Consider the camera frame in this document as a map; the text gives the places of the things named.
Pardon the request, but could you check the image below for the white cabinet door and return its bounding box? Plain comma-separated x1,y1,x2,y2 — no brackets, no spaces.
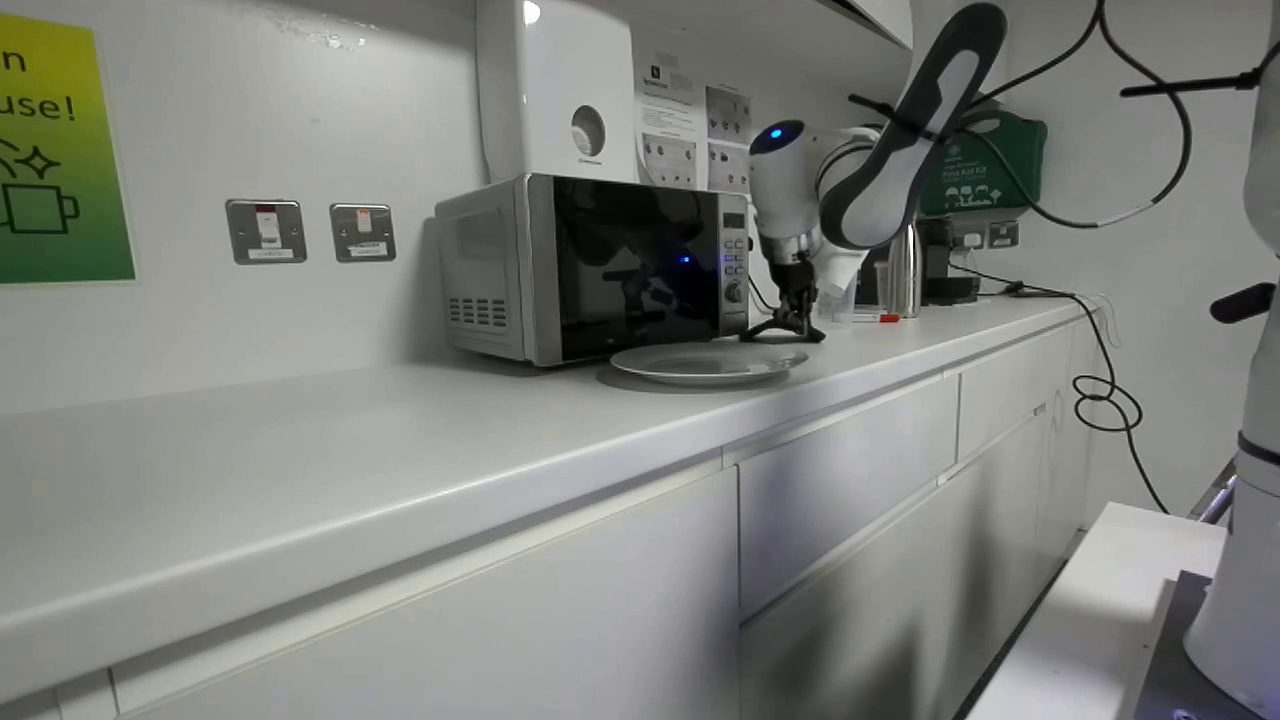
113,463,744,720

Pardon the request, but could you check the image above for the green yellow wall poster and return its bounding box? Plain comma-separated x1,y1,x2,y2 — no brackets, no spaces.
0,14,139,287

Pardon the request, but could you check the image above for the silver wall switch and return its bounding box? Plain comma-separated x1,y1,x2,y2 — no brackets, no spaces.
329,201,401,270

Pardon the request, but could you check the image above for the green wall box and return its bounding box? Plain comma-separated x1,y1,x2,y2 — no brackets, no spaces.
915,107,1052,223

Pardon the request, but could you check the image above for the silver metal rail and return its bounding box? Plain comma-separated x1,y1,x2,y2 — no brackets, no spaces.
1188,458,1244,529

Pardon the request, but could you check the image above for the coiled black cable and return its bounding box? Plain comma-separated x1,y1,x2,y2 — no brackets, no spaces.
948,259,1177,521

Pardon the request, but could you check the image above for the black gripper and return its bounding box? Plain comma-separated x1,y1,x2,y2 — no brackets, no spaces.
775,254,819,336

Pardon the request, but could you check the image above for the picture instruction sheet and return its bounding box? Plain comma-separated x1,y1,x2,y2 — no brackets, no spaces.
703,135,757,201
699,85,757,144
637,129,703,192

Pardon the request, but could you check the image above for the silver microwave oven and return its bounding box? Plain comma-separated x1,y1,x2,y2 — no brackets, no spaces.
434,167,757,373

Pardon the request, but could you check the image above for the white wide drawer front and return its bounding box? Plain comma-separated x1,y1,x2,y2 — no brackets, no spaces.
733,367,966,620

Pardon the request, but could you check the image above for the white narrow cabinet front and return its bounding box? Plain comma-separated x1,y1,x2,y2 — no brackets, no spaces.
958,393,1106,690

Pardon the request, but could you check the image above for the white paper towel dispenser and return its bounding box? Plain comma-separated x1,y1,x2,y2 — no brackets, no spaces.
473,0,643,187

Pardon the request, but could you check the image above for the black lever handle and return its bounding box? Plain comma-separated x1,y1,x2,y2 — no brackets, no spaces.
1208,279,1270,327

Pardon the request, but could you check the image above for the white logo instruction sheet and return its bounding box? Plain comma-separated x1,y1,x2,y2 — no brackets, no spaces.
637,51,708,135

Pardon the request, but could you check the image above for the black countertop appliance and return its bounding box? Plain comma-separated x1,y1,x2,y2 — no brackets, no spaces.
915,218,983,308

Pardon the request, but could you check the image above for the clear plastic cup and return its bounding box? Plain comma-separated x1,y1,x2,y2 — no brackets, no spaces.
814,243,863,319

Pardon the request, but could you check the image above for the white narrow drawer front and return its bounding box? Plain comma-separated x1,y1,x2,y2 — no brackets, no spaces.
958,319,1091,463

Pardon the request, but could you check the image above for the white robot mounting table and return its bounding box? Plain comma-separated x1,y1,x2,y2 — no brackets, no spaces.
966,497,1231,720

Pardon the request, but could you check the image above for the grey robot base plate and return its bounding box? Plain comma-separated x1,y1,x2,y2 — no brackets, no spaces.
1115,567,1280,720

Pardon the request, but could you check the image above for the metallic cylindrical bottle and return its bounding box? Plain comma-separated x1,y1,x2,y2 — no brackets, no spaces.
881,221,928,325

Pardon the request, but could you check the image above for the white deep drawer front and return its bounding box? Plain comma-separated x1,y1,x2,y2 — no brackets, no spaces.
736,461,967,720

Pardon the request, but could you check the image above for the white ceramic plate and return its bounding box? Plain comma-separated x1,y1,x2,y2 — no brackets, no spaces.
607,332,818,393

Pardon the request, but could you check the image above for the white wall cabinet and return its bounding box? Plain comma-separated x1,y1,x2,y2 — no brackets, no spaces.
586,0,926,74

